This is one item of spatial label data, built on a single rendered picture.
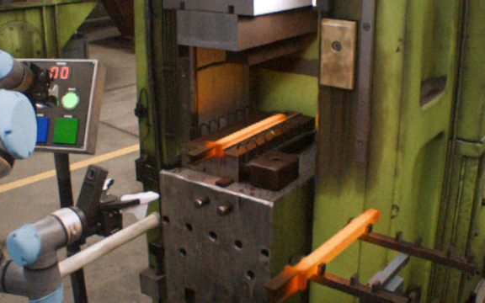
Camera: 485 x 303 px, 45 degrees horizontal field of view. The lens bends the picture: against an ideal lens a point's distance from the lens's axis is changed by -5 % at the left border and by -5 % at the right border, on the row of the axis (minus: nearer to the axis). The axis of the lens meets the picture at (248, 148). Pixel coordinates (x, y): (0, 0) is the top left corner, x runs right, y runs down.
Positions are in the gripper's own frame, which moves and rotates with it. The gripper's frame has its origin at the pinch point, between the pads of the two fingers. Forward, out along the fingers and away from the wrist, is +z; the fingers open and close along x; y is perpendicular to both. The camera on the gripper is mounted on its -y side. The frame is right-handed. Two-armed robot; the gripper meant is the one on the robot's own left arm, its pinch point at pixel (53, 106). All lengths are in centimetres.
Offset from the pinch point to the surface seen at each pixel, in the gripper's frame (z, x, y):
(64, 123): 9.5, 0.5, -2.8
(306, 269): -35, -75, -38
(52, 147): 10.3, 3.8, -10.2
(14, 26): 352, 242, 159
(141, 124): 35.3, -15.0, 3.0
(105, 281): 124, 26, -56
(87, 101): 10.3, -5.9, 4.3
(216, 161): 8.5, -47.0, -11.3
